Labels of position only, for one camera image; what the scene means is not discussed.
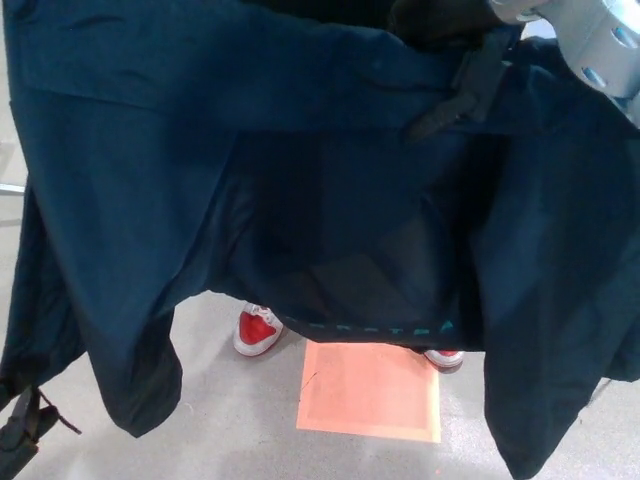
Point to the dark teal coat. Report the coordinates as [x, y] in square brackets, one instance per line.
[150, 175]

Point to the orange floor tape square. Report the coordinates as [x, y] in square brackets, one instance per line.
[370, 395]

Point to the red white sneaker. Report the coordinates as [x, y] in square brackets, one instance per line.
[255, 332]
[445, 359]

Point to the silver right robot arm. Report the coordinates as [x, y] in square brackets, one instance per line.
[590, 40]

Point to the office chair base with caster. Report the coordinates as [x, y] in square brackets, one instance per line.
[10, 187]

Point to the black shirt of person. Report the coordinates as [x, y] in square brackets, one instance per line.
[350, 7]

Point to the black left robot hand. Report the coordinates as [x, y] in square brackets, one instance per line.
[22, 435]

